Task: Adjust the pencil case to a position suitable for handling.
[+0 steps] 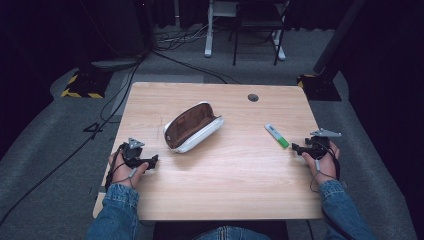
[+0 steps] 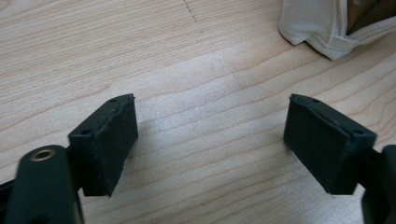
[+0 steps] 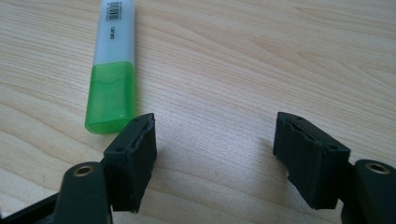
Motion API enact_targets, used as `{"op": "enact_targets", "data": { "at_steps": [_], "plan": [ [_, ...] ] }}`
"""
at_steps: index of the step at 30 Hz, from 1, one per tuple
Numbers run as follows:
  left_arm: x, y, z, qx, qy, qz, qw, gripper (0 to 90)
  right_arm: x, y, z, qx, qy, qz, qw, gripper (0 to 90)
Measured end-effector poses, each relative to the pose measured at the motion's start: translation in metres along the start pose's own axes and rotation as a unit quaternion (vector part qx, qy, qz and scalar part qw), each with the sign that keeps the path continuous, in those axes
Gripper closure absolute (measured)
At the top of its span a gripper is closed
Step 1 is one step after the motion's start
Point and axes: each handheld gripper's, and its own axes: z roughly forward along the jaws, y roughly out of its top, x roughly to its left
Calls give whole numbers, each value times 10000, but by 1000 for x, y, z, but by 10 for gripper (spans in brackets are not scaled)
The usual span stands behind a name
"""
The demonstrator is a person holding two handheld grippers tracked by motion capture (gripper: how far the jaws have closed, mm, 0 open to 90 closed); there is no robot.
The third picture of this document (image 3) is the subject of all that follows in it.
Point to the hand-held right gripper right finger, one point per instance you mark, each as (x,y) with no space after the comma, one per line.
(311,161)

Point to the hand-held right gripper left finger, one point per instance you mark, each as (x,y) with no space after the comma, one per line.
(129,161)

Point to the green highlighter pen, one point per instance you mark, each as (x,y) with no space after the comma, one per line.
(112,77)

